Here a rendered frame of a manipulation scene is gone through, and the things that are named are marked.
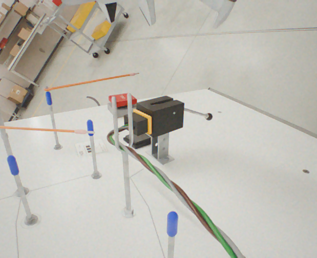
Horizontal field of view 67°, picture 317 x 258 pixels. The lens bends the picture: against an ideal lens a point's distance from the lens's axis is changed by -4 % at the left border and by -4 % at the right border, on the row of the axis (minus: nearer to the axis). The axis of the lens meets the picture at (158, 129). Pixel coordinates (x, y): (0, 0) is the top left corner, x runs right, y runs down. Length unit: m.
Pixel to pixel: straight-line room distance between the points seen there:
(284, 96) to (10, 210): 1.59
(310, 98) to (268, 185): 1.31
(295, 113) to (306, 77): 0.25
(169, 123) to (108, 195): 0.13
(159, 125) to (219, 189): 0.12
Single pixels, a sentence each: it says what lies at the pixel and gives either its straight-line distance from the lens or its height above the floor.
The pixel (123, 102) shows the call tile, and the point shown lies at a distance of 0.53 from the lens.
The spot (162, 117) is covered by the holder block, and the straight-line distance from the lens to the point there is 0.34.
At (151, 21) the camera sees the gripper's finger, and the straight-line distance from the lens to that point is 0.27.
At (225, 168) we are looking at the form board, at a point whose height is 1.04.
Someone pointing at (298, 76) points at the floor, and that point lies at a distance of 1.76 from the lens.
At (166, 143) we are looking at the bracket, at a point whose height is 1.11.
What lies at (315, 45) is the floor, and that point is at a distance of 1.88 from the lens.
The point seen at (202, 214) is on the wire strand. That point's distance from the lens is 0.17.
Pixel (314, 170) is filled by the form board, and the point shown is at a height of 0.95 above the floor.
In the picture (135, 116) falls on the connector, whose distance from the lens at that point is 0.34.
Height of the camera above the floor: 1.35
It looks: 37 degrees down
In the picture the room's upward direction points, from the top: 57 degrees counter-clockwise
